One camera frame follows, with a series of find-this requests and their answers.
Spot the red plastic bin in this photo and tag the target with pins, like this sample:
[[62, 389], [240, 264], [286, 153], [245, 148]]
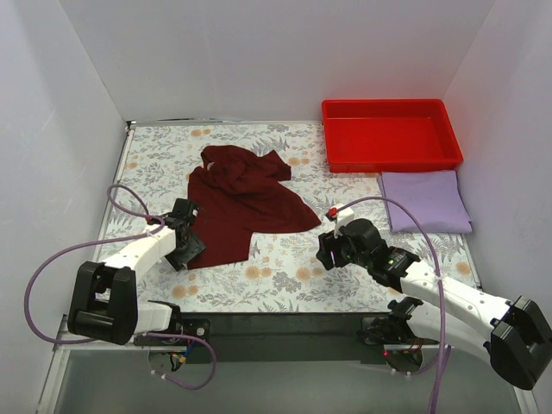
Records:
[[389, 135]]

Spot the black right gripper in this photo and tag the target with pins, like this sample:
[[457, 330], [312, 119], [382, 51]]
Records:
[[333, 254]]

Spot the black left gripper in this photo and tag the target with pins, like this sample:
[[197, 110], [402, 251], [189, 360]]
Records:
[[186, 245]]

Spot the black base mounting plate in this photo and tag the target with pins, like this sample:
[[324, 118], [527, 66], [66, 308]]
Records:
[[287, 337]]

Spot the dark red t shirt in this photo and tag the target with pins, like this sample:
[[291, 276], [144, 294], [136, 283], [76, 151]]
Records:
[[240, 193]]

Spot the folded purple t shirt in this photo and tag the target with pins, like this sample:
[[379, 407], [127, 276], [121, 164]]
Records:
[[428, 200]]

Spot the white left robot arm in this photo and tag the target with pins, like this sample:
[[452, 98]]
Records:
[[105, 303]]

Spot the aluminium frame rail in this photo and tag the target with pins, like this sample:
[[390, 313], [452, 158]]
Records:
[[85, 377]]

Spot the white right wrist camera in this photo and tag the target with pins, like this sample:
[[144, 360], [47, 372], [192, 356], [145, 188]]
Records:
[[340, 216]]

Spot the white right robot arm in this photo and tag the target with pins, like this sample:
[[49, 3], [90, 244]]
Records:
[[514, 337]]

